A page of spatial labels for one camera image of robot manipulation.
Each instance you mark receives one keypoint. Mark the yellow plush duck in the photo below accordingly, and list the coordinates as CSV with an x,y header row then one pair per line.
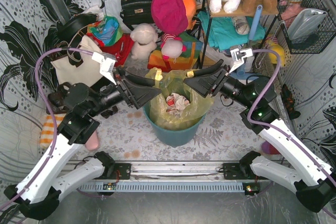
x,y
272,44

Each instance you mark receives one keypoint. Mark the black wire basket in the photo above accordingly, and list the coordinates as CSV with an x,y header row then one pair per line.
x,y
316,42

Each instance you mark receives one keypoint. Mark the yellow trash bag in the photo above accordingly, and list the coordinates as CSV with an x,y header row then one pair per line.
x,y
170,82

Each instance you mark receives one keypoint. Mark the teal folded towel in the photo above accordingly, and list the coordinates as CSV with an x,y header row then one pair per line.
x,y
223,34

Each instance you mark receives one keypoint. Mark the magenta cloth bag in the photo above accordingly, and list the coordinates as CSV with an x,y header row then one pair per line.
x,y
169,16

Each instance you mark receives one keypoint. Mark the red cloth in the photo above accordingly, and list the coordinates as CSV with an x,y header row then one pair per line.
x,y
121,49

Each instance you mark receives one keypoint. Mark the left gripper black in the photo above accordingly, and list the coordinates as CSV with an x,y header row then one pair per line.
x,y
125,87

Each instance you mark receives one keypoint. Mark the black leather handbag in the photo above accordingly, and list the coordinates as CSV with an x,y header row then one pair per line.
x,y
135,12

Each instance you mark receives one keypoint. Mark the orange plush toy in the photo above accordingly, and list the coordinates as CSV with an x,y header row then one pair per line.
x,y
190,7

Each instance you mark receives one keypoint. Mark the silver foil pouch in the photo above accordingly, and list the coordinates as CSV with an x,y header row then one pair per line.
x,y
305,23

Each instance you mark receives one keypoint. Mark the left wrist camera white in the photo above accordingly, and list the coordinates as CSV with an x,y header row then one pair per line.
x,y
107,62

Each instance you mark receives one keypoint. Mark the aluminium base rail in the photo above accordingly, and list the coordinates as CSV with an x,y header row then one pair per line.
x,y
173,171

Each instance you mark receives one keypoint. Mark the grey patterned shoe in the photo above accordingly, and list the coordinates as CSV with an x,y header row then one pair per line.
x,y
241,25

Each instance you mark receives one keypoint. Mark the cream canvas tote bag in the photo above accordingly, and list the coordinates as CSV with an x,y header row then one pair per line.
x,y
86,72

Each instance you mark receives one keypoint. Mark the teal trash bin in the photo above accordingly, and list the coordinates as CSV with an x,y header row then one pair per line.
x,y
173,138

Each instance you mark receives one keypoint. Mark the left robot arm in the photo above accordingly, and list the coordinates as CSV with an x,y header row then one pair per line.
x,y
38,195

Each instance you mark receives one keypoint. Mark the colourful printed bag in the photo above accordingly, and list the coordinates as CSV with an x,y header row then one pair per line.
x,y
106,32

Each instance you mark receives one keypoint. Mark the blue floor mop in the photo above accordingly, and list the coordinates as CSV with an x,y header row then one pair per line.
x,y
240,71

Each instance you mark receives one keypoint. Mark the rainbow striped bag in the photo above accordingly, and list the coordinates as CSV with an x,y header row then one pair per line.
x,y
190,53

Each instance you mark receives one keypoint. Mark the orange checkered cloth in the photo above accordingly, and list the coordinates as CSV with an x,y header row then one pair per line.
x,y
46,136

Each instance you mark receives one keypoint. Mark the crumpled paper trash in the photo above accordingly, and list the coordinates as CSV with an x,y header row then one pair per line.
x,y
176,102

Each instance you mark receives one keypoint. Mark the cream plush lamb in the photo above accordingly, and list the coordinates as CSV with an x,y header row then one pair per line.
x,y
145,38

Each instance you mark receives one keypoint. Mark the purple orange sock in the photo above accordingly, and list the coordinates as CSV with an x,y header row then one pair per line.
x,y
269,149

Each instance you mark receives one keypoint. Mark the white sneakers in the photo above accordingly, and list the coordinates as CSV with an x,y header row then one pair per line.
x,y
215,55

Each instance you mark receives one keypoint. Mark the pink plush limb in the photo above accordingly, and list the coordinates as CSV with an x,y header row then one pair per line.
x,y
93,142

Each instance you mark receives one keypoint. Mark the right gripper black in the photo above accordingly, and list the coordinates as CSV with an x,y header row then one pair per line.
x,y
219,82

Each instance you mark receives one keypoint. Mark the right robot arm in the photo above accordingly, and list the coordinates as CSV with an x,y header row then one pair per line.
x,y
264,121

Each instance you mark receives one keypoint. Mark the white pink plush toy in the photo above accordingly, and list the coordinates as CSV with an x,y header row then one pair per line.
x,y
172,46

